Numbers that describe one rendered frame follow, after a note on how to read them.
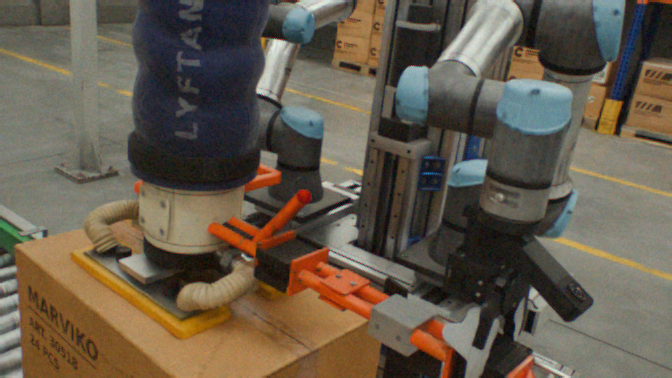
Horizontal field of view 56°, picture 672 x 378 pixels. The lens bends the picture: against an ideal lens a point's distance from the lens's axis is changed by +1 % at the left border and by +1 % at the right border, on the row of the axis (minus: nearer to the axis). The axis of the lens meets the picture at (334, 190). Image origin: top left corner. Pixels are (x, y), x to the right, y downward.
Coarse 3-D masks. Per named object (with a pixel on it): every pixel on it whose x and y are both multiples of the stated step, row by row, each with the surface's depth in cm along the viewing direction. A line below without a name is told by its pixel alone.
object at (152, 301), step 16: (80, 256) 116; (96, 256) 116; (112, 256) 117; (128, 256) 114; (96, 272) 113; (112, 272) 112; (112, 288) 110; (128, 288) 108; (144, 288) 108; (160, 288) 108; (176, 288) 106; (144, 304) 104; (160, 304) 104; (176, 304) 104; (160, 320) 102; (176, 320) 101; (192, 320) 101; (208, 320) 102; (224, 320) 105; (176, 336) 100
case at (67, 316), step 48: (48, 240) 125; (48, 288) 115; (96, 288) 110; (48, 336) 119; (96, 336) 105; (144, 336) 99; (192, 336) 100; (240, 336) 102; (288, 336) 103; (336, 336) 105
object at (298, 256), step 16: (272, 240) 101; (288, 240) 104; (304, 240) 104; (256, 256) 98; (272, 256) 96; (288, 256) 98; (304, 256) 96; (320, 256) 99; (256, 272) 99; (272, 272) 98; (288, 272) 95; (304, 288) 98
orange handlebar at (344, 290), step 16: (272, 176) 134; (240, 224) 109; (224, 240) 106; (240, 240) 104; (304, 272) 96; (320, 272) 98; (336, 272) 97; (352, 272) 96; (320, 288) 93; (336, 288) 91; (352, 288) 92; (368, 288) 93; (336, 304) 92; (352, 304) 90; (368, 304) 89; (432, 320) 87; (416, 336) 83; (432, 336) 87; (432, 352) 82
